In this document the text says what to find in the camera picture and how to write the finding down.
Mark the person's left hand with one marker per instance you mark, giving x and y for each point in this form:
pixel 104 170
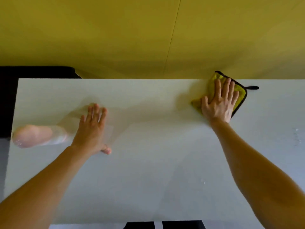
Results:
pixel 89 134

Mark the person's right hand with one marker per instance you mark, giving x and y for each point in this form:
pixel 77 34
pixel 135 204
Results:
pixel 220 107

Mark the person's right little finger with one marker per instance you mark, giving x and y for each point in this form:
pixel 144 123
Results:
pixel 235 97

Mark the person's left little finger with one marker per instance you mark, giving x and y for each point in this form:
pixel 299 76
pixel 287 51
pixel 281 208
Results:
pixel 82 120

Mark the person's right thumb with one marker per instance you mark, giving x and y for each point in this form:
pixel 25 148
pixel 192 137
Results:
pixel 205 103

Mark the person's right middle finger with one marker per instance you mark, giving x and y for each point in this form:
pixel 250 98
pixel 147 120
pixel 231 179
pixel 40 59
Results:
pixel 226 88

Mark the person's left middle finger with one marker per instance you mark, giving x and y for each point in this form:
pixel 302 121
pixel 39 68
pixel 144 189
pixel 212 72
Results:
pixel 96 112

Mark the person's left thumb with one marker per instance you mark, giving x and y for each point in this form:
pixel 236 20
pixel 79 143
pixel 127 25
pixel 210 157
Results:
pixel 106 150

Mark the yellow cloth with black trim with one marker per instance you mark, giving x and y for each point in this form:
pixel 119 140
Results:
pixel 240 94

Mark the person's left forearm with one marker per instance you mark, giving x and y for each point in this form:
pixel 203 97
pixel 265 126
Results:
pixel 40 190

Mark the person's right forearm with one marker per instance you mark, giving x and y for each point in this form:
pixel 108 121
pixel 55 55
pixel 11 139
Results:
pixel 257 174

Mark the clear bottle with pink liquid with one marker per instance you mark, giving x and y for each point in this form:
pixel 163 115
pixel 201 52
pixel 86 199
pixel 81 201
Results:
pixel 33 135

